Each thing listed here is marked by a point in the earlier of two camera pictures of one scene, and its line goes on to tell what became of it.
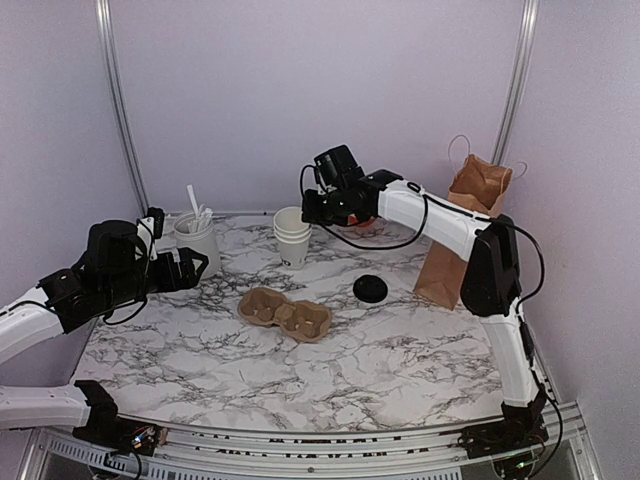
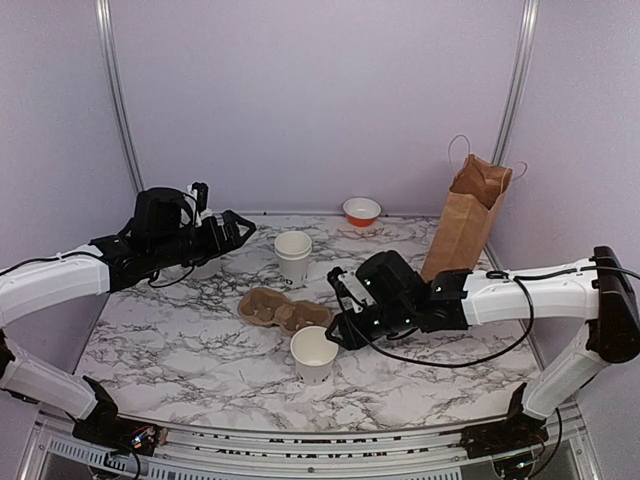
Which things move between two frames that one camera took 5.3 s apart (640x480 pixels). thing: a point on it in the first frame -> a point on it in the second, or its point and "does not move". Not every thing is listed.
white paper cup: (288, 221) -> (313, 354)
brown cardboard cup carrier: (301, 320) does not move
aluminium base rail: (192, 454) does not move
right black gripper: (310, 215) -> (353, 338)
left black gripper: (188, 278) -> (218, 245)
